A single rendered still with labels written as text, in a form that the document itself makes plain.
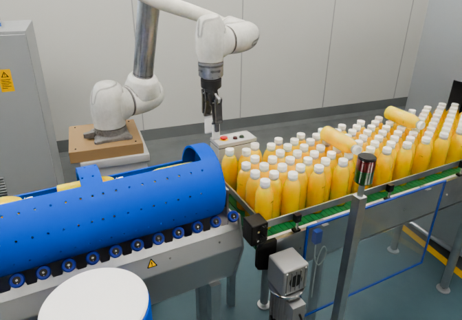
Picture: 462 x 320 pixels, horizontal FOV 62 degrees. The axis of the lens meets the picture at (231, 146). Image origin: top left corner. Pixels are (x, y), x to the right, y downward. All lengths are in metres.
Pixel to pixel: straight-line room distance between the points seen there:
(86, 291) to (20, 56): 1.93
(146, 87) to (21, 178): 1.47
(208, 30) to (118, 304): 0.87
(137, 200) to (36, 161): 1.86
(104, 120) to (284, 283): 1.10
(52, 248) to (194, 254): 0.50
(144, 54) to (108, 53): 2.21
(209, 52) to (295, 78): 3.55
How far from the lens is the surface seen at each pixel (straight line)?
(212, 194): 1.38
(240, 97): 4.59
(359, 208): 1.49
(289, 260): 1.51
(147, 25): 1.88
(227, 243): 1.55
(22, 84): 2.89
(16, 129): 3.00
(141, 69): 1.96
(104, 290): 1.19
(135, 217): 1.31
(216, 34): 1.33
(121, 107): 1.94
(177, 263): 1.50
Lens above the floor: 1.86
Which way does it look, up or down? 26 degrees down
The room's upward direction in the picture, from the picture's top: 1 degrees clockwise
